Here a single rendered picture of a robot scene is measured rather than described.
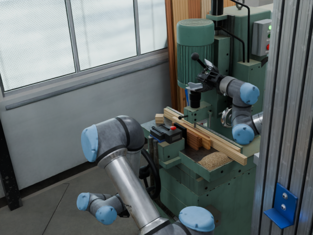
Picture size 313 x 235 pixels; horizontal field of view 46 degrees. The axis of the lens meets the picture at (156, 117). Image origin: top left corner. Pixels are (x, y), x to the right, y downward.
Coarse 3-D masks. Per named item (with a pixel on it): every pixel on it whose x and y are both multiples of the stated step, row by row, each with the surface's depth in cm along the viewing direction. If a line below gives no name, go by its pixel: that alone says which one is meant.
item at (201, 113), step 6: (204, 102) 196; (186, 108) 190; (192, 108) 190; (198, 108) 190; (204, 108) 191; (210, 108) 193; (186, 114) 191; (192, 114) 187; (198, 114) 190; (204, 114) 192; (186, 120) 192; (192, 120) 188; (198, 120) 191
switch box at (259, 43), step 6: (258, 24) 176; (264, 24) 174; (270, 24) 177; (258, 30) 177; (264, 30) 176; (252, 36) 181; (258, 36) 178; (264, 36) 177; (252, 42) 182; (258, 42) 179; (264, 42) 179; (252, 48) 183; (258, 48) 180; (264, 48) 180; (258, 54) 181; (264, 54) 182
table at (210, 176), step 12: (168, 120) 216; (144, 132) 210; (180, 156) 186; (192, 156) 181; (204, 156) 180; (168, 168) 183; (192, 168) 180; (204, 168) 171; (216, 168) 171; (228, 168) 176
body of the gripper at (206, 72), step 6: (210, 66) 153; (204, 72) 156; (210, 72) 151; (216, 72) 154; (198, 78) 154; (204, 78) 152; (210, 78) 152; (216, 78) 148; (222, 78) 149; (204, 84) 158; (210, 84) 154; (216, 84) 153
